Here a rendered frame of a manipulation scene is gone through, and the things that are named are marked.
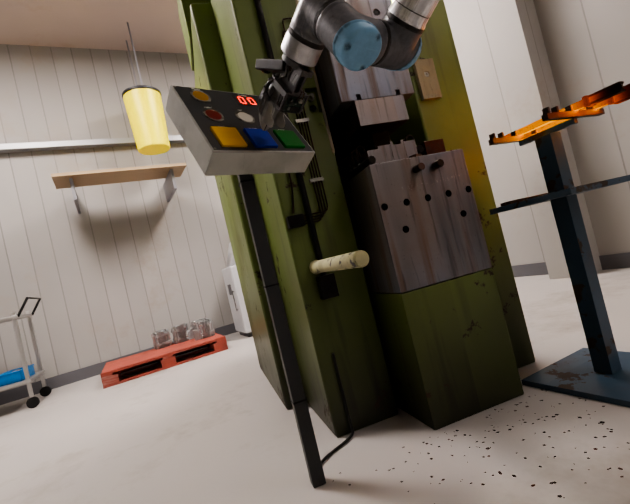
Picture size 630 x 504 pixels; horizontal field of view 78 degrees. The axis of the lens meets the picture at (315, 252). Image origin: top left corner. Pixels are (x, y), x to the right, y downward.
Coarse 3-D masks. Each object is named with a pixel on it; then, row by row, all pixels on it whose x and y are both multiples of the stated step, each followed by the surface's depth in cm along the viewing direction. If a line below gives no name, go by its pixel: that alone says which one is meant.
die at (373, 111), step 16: (400, 96) 143; (352, 112) 141; (368, 112) 139; (384, 112) 141; (400, 112) 143; (336, 128) 158; (352, 128) 144; (368, 128) 143; (384, 128) 147; (336, 144) 162; (352, 144) 158; (336, 160) 179
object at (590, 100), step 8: (608, 88) 119; (616, 88) 118; (584, 96) 124; (592, 96) 124; (600, 96) 122; (608, 96) 119; (576, 104) 128; (584, 104) 125; (592, 104) 125; (520, 128) 147; (528, 128) 144; (536, 128) 143; (504, 136) 153
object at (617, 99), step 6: (618, 96) 128; (624, 96) 127; (600, 102) 132; (606, 102) 131; (612, 102) 129; (618, 102) 128; (594, 108) 134; (558, 120) 145; (564, 120) 143; (546, 126) 150; (552, 126) 148
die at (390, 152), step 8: (392, 144) 141; (400, 144) 141; (408, 144) 142; (368, 152) 138; (376, 152) 139; (384, 152) 139; (392, 152) 140; (400, 152) 141; (408, 152) 142; (416, 152) 143; (360, 160) 144; (376, 160) 138; (384, 160) 139; (392, 160) 140; (352, 168) 152; (344, 176) 162
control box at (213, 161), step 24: (168, 96) 107; (192, 96) 106; (216, 96) 112; (240, 96) 118; (192, 120) 99; (216, 120) 103; (240, 120) 109; (288, 120) 122; (192, 144) 101; (216, 144) 96; (216, 168) 99; (240, 168) 104; (264, 168) 109; (288, 168) 115
